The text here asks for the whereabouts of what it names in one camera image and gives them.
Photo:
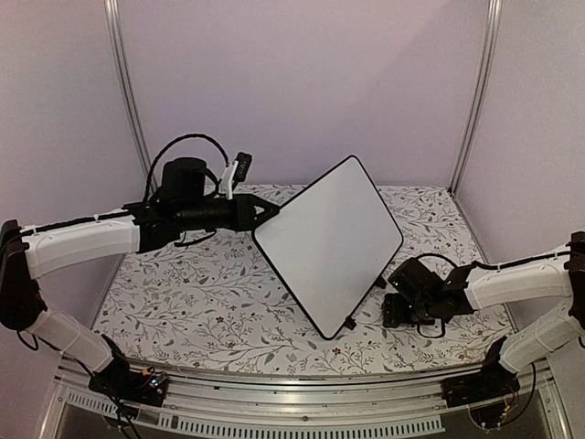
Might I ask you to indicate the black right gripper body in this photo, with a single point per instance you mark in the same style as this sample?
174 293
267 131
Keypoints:
398 315

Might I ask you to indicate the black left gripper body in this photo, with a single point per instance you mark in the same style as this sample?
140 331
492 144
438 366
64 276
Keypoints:
236 220

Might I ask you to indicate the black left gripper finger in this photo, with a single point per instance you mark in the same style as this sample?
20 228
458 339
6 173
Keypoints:
262 205
263 217

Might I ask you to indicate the white whiteboard black frame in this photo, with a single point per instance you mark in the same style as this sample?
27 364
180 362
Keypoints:
329 244

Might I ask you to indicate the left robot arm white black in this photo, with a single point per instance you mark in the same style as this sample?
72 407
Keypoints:
190 198

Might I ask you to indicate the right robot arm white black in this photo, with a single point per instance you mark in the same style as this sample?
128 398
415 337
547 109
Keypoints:
477 286

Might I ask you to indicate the floral patterned table mat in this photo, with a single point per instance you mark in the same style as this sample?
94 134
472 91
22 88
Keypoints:
218 305

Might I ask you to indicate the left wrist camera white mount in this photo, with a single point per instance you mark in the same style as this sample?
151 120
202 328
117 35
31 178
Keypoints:
234 173

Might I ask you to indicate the black wire whiteboard stand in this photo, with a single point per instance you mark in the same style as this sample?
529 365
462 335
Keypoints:
380 283

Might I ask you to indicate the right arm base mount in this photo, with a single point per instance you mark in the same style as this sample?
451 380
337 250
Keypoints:
493 385

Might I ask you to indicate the front aluminium rail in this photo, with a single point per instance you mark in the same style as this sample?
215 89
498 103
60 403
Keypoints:
212 404

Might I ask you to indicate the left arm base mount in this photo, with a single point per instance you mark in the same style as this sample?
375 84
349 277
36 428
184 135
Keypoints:
147 387

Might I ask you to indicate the left aluminium frame post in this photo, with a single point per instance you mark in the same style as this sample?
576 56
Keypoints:
114 25

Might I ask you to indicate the aluminium frame post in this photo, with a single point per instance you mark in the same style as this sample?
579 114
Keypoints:
486 61
114 25

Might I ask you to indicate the right aluminium frame post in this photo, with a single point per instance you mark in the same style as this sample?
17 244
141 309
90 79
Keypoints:
486 61

